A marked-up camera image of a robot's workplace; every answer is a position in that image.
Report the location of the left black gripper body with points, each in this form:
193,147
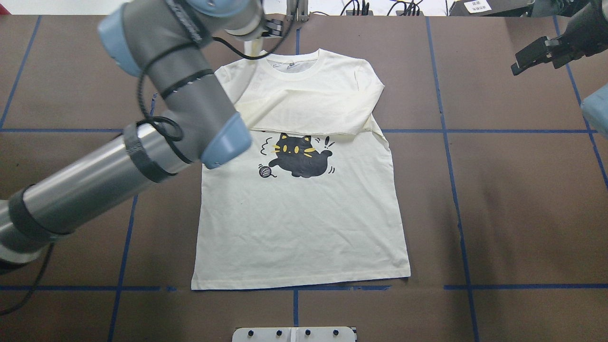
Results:
272,26

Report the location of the orange black power strip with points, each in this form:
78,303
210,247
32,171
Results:
356,8
405,8

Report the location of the far orange black power strip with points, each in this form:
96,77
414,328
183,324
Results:
356,8

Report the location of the cream long-sleeve cat shirt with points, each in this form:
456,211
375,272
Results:
313,199

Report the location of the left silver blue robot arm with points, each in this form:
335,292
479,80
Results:
160,39

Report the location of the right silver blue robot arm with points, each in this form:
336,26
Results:
592,19

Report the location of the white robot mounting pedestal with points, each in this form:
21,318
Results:
296,334

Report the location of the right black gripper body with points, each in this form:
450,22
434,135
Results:
580,39

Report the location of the dark box with label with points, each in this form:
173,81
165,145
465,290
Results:
490,8

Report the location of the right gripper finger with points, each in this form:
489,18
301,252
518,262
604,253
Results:
537,52

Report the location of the aluminium frame post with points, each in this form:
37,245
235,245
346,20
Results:
297,10

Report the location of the near orange black power strip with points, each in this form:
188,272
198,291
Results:
405,8

